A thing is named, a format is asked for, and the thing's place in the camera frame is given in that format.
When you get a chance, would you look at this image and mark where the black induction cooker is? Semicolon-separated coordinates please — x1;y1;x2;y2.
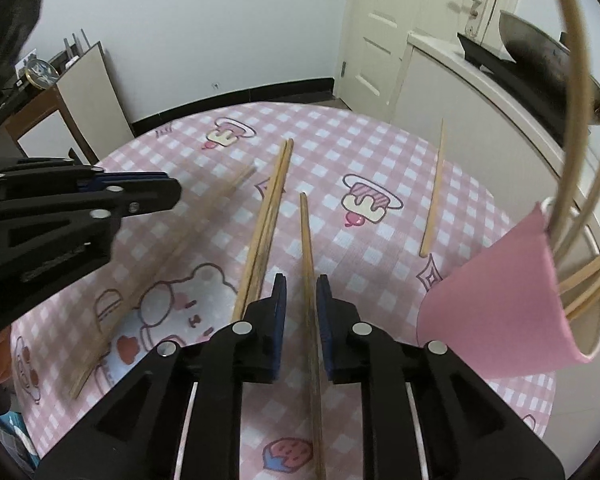
456;31;593;148

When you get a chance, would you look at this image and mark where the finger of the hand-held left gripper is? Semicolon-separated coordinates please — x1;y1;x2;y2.
0;157;171;196
0;179;183;222

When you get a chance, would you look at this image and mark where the white leaning board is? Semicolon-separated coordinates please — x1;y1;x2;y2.
55;41;136;161

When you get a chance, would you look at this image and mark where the pink checked tablecloth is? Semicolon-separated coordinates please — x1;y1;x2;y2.
9;101;556;480

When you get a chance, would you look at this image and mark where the black baseboard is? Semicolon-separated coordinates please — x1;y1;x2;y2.
130;77;337;137

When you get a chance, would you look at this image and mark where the blue printed bag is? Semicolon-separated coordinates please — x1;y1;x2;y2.
0;407;38;473

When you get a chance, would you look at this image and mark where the pink cup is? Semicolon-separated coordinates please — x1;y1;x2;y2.
416;197;600;380

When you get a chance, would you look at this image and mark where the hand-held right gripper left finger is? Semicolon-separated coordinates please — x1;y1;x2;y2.
37;272;288;480

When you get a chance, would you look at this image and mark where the round gold-rimmed clock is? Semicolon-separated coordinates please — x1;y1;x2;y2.
24;57;57;90

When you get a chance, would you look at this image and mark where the white counter cabinet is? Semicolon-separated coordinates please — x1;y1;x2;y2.
390;30;600;271

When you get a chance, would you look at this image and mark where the brown wooden chopstick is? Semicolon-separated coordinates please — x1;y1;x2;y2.
419;118;447;258
69;164;258;401
247;139;296;307
231;140;290;323
299;192;328;480

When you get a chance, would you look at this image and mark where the bunch of wooden chopsticks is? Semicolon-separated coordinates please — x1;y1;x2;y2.
542;0;600;321

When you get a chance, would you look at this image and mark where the white panel door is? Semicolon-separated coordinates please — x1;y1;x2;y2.
337;0;528;126

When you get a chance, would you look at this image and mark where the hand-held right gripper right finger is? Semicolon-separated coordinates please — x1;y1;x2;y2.
316;274;566;480

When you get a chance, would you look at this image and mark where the metal door handle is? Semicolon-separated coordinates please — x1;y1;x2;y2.
449;0;492;37

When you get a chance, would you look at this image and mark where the person's dark clothing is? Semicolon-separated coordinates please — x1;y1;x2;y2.
0;0;56;128

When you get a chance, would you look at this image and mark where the steel wok with black handle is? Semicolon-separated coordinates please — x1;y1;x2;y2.
499;9;600;126

